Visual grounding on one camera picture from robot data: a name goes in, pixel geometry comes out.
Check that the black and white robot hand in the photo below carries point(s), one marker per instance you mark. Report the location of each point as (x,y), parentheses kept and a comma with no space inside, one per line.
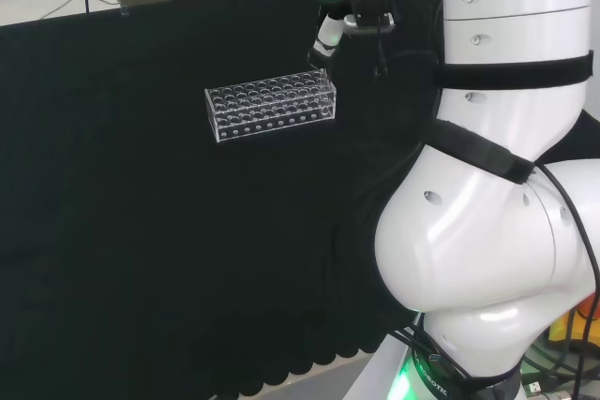
(332,30)

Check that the clear acrylic test tube rack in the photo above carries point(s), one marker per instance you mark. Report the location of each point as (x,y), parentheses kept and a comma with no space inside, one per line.
(267,109)

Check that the clear cloth clip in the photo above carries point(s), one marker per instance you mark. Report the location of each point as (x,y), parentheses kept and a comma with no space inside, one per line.
(124,11)

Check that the black bench cloth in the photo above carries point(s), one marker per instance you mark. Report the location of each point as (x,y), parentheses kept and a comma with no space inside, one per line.
(140,231)

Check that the yellow stop button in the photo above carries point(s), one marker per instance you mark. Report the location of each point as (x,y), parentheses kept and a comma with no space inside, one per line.
(574,320)

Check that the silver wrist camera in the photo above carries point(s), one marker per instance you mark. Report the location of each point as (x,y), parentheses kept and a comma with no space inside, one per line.
(370,23)

